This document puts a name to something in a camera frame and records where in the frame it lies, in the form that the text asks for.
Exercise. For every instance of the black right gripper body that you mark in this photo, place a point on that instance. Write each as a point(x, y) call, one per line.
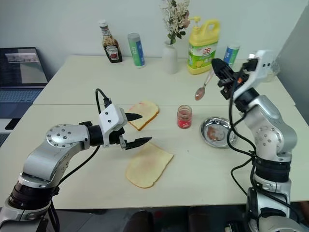
point(229, 85)

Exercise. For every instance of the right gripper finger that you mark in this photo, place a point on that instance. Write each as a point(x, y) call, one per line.
point(218, 70)
point(222, 63)

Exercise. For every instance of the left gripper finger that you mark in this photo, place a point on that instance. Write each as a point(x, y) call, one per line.
point(138, 142)
point(133, 116)

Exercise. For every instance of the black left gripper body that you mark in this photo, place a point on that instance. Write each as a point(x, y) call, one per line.
point(116, 137)

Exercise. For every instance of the metal spoon with jam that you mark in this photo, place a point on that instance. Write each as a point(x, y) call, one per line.
point(200, 93)

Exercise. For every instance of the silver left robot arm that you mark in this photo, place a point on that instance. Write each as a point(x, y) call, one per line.
point(48, 154)

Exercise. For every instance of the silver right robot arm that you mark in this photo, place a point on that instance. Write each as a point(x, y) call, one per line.
point(270, 113)

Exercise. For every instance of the small toast bread slice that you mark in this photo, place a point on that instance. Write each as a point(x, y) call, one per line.
point(143, 113)

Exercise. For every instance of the large toast bread slice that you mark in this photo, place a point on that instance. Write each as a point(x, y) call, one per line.
point(148, 166)

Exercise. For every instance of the small glass jam jar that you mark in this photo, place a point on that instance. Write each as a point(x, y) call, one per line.
point(184, 118)

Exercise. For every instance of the blue green cylindrical canister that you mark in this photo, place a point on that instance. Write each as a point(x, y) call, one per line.
point(230, 54)
point(136, 49)

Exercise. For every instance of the yellow dish soap bottle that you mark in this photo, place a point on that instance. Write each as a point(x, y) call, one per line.
point(201, 50)

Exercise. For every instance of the clear glass bowl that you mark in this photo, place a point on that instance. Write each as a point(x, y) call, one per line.
point(274, 70)

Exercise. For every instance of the round metal dish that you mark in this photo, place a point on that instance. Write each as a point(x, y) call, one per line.
point(218, 133)

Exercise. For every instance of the white ceramic vase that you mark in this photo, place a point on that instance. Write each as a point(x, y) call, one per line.
point(170, 59)

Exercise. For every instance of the dried flower bouquet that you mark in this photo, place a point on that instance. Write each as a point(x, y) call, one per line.
point(176, 17)

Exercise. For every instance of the ketchup bottle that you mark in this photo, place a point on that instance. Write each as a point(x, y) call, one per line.
point(111, 46)

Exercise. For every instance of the dark rounded shape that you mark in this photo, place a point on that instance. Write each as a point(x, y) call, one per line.
point(142, 221)

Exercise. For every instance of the black smartphone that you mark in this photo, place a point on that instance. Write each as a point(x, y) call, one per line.
point(13, 124)

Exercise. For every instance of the open laptop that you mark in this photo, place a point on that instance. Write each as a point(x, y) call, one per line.
point(19, 72)

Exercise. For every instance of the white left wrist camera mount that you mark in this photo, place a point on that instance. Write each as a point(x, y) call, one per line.
point(111, 117)

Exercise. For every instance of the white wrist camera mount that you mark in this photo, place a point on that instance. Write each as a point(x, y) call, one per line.
point(262, 65)
point(111, 117)

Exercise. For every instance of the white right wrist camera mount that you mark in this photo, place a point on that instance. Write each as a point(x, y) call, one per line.
point(262, 65)

